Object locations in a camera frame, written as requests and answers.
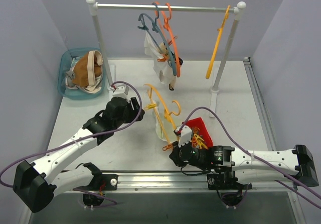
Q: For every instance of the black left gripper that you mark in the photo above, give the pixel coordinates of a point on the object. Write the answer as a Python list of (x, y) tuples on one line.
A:
[(135, 107)]

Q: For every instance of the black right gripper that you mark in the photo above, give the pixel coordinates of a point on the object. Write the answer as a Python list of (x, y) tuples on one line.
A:
[(176, 155)]

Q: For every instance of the pale yellow underwear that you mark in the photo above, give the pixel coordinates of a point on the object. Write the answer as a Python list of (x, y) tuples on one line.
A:
[(167, 133)]

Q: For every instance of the yellow hanger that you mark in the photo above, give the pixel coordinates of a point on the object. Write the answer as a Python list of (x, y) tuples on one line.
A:
[(153, 94), (216, 46)]

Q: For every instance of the brown underwear cream waistband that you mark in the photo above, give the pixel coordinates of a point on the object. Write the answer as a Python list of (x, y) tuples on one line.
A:
[(88, 72)]

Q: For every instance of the yellow clothespin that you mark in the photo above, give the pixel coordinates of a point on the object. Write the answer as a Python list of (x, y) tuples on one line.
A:
[(150, 106)]

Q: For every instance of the orange clothespin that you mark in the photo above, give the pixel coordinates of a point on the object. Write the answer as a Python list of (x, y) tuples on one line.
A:
[(168, 147)]

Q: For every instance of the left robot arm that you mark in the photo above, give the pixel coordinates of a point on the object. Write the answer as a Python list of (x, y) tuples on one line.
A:
[(37, 183)]

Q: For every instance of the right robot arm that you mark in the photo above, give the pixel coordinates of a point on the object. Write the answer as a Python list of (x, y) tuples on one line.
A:
[(232, 168)]

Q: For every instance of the beige underwear navy trim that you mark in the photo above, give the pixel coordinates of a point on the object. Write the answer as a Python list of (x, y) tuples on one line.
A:
[(166, 75)]

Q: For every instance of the white underwear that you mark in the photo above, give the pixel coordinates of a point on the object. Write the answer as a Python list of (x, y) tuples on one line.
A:
[(151, 50)]

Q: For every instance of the pile of underwear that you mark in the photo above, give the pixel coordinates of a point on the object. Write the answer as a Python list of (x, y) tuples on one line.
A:
[(69, 77)]

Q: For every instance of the blue-grey hanger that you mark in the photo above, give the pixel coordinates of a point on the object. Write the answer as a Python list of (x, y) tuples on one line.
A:
[(150, 26)]

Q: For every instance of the orange hanger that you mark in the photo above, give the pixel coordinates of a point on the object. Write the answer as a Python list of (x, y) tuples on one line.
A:
[(170, 39)]

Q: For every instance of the clothespins in bin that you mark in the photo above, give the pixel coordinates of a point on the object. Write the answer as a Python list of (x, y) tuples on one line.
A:
[(197, 140)]

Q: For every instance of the red plastic bin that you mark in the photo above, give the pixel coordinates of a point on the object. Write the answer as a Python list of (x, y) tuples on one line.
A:
[(198, 122)]

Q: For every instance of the teal plastic basket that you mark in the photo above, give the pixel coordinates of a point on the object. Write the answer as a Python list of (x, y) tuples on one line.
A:
[(69, 60)]

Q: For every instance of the white clothes rack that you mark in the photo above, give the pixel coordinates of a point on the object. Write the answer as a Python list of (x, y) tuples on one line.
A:
[(237, 11)]

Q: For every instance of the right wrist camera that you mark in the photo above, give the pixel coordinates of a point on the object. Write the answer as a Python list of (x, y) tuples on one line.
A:
[(185, 135)]

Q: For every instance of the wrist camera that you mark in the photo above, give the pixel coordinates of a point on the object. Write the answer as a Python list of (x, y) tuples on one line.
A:
[(185, 135), (121, 91)]

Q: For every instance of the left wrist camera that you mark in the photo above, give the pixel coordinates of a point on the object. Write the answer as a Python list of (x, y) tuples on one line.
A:
[(121, 91)]

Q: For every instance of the aluminium rail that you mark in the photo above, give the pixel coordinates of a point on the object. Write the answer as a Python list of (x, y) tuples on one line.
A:
[(136, 154)]

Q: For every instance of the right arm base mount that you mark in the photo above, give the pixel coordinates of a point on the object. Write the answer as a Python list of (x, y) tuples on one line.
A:
[(224, 181)]

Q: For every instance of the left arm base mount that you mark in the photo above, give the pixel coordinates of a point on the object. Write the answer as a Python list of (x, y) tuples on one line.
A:
[(100, 181)]

